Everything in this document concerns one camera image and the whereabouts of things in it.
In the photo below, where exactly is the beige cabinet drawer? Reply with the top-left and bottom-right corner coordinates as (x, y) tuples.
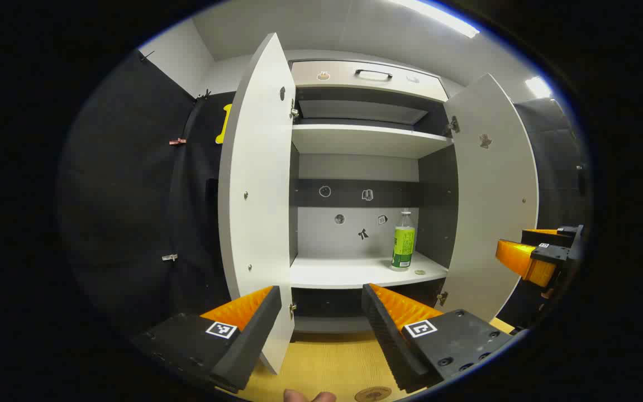
(290, 60), (449, 103)

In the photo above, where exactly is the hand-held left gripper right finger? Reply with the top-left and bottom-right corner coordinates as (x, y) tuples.
(361, 283), (515, 394)

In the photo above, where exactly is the white cabinet shelf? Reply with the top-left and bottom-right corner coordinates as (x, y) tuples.
(290, 251), (449, 290)
(292, 123), (454, 160)

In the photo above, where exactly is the green label plastic bottle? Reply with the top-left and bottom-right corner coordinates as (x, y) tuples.
(391, 209), (417, 272)

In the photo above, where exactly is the black backdrop cloth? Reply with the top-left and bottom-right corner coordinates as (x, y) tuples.
(58, 49), (593, 338)

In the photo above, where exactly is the round wooden coaster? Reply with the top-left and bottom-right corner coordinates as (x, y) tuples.
(354, 386), (393, 402)

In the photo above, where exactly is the beige cabinet door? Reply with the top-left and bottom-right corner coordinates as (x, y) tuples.
(218, 32), (298, 375)
(439, 74), (540, 323)

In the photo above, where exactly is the beige and grey cabinet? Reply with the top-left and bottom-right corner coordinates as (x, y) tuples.
(289, 59), (459, 336)

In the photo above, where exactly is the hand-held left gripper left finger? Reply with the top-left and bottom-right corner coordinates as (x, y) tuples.
(131, 286), (283, 394)

